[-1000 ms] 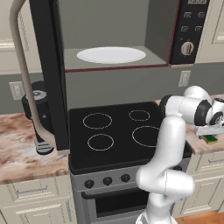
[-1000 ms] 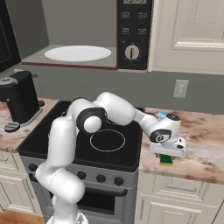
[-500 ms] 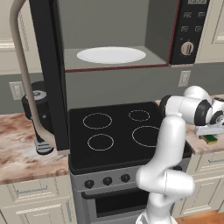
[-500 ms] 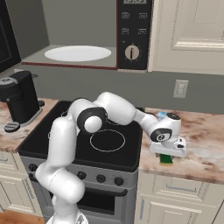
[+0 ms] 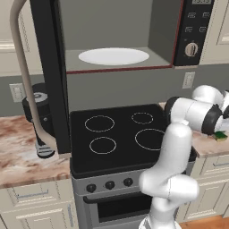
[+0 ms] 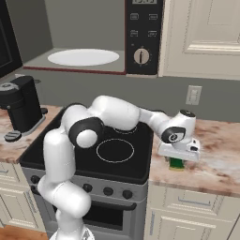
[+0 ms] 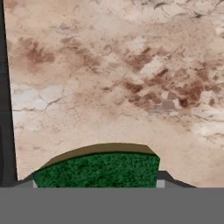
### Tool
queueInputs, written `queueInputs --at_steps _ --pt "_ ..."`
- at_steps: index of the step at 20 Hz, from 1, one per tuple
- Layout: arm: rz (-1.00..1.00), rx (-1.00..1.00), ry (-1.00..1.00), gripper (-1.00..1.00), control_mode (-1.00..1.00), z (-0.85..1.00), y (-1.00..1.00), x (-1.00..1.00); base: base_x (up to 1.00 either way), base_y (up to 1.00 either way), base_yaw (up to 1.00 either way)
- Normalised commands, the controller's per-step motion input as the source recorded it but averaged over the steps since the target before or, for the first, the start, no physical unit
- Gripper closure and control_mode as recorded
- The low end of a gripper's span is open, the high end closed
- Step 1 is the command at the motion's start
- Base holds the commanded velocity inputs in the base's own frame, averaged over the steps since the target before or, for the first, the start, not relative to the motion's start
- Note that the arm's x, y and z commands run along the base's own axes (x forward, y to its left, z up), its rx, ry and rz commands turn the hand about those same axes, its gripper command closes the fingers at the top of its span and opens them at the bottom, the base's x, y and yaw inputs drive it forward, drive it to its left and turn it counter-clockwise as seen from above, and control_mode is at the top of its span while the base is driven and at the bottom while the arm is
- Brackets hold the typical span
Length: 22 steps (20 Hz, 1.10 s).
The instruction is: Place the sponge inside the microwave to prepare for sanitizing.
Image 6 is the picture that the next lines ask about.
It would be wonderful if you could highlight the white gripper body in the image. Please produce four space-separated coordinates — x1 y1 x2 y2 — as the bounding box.
157 142 202 163

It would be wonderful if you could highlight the green and yellow sponge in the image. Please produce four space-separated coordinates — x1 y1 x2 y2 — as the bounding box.
168 157 187 173

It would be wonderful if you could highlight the black microwave oven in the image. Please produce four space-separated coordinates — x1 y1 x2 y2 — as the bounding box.
5 0 164 77

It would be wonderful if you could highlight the white microwave turntable plate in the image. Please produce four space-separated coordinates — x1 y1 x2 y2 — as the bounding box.
47 48 121 68

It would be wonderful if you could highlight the black microwave door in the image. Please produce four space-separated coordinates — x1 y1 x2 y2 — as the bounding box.
0 0 23 80

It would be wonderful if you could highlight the cream drawer front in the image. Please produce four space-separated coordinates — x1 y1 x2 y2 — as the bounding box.
146 182 240 221
0 161 26 187

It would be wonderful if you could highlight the black and steel stove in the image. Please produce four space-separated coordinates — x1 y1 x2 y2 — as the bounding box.
18 105 155 240

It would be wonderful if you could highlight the black stove knob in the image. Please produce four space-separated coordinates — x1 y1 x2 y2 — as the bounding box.
30 174 41 185
102 186 114 197
82 183 94 194
122 188 134 201

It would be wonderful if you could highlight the cream base cupboard door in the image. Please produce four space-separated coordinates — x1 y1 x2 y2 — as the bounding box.
0 182 46 233
143 208 233 240

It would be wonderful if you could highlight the steel oven door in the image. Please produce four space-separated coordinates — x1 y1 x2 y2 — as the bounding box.
33 192 139 240

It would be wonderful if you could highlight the black coffee machine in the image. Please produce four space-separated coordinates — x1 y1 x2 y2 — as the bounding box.
0 75 49 143

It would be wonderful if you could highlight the white wall outlet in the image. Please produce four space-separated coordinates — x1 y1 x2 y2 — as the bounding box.
185 84 203 107

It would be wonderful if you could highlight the silver cupboard door handle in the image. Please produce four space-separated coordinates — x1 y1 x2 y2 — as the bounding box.
25 190 39 218
149 210 157 237

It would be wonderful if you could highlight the cream wall cupboard door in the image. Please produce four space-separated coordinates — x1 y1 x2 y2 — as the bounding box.
157 0 240 82

